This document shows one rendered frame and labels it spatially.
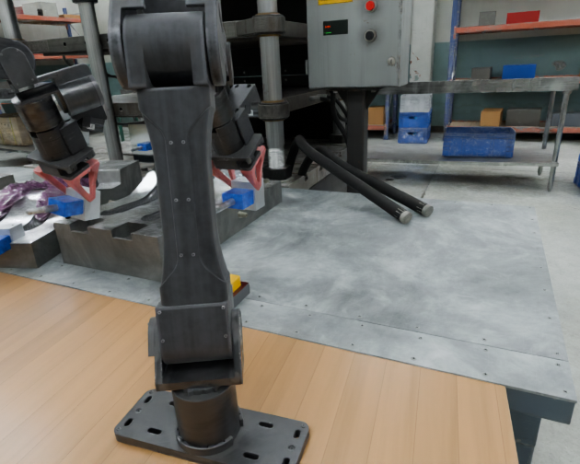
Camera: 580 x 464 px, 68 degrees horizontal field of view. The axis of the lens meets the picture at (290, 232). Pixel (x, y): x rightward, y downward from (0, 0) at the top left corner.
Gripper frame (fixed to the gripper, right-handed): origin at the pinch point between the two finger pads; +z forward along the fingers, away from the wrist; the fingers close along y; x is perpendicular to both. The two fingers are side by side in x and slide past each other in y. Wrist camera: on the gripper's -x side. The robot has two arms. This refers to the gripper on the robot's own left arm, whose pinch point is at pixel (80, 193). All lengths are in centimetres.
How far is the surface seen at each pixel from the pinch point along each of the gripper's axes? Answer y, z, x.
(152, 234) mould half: -17.6, 2.9, 1.9
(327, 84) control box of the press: -16, 14, -86
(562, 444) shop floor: -112, 100, -41
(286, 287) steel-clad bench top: -41.8, 10.0, -1.2
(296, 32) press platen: 5, 7, -108
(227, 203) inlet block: -29.0, -1.1, -6.4
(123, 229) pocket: -8.6, 5.9, 0.6
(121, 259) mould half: -10.8, 8.8, 5.0
